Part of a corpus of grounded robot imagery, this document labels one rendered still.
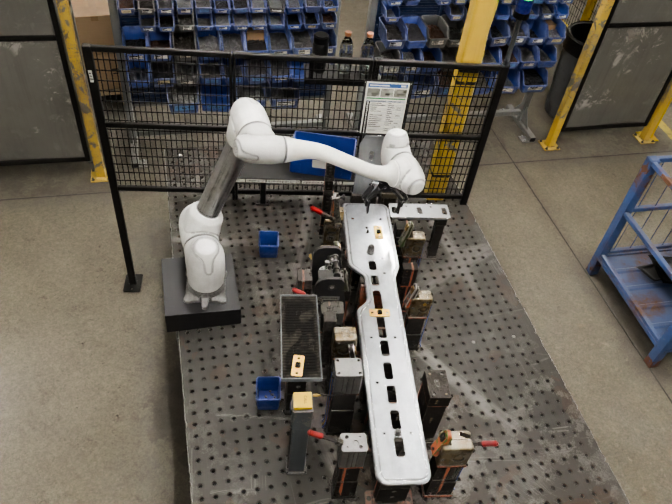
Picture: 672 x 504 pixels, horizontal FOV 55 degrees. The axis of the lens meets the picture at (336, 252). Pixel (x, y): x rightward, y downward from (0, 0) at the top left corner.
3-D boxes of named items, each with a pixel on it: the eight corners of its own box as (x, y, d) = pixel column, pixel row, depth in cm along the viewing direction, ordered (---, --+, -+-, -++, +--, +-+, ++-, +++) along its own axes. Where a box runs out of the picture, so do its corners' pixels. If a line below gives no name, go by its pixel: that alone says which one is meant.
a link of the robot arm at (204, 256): (189, 296, 273) (188, 263, 256) (183, 263, 284) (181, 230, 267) (228, 290, 278) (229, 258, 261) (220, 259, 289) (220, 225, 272)
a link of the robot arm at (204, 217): (177, 257, 280) (171, 221, 293) (213, 260, 288) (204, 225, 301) (242, 118, 233) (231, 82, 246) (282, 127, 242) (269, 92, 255)
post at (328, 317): (328, 380, 270) (337, 321, 241) (316, 380, 269) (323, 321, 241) (327, 370, 273) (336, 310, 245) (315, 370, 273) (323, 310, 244)
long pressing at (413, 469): (440, 484, 212) (441, 482, 211) (372, 486, 209) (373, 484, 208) (387, 204, 308) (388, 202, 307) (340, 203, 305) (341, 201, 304)
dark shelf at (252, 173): (410, 187, 317) (411, 182, 314) (225, 182, 306) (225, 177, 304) (404, 159, 332) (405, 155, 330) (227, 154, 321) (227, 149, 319)
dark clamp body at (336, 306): (341, 373, 273) (351, 317, 246) (310, 374, 271) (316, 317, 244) (339, 352, 280) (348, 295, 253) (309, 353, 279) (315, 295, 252)
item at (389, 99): (402, 136, 321) (413, 81, 299) (357, 134, 318) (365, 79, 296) (401, 133, 322) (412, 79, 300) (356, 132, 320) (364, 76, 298)
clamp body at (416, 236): (416, 293, 309) (430, 242, 284) (392, 293, 307) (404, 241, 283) (413, 279, 315) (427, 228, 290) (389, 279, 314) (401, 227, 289)
